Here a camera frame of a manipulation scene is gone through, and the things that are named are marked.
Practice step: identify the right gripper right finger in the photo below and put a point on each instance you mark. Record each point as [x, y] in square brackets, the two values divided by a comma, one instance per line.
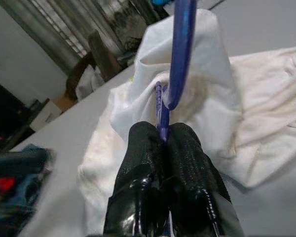
[192, 168]

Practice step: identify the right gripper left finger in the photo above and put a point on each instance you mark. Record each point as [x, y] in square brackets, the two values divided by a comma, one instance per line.
[135, 160]

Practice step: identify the white printed T-shirt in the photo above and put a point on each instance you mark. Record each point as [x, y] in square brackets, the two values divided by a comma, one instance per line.
[261, 111]

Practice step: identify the blue purple plastic hanger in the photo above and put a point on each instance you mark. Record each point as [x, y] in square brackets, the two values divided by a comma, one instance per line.
[181, 49]

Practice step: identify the grey pillow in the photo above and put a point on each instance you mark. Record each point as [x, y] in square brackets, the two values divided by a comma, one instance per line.
[88, 84]

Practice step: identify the open cardboard box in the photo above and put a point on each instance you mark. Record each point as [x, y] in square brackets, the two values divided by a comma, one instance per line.
[47, 113]

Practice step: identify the blue jeans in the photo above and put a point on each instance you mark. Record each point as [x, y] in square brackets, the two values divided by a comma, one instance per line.
[27, 160]

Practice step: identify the red garment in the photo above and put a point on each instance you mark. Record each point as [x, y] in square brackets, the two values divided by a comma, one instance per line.
[2, 184]

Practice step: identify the beige pleated curtain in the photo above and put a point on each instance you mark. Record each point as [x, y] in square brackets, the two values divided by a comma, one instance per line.
[51, 24]

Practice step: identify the blue box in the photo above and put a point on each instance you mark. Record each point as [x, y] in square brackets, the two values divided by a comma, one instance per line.
[160, 2]

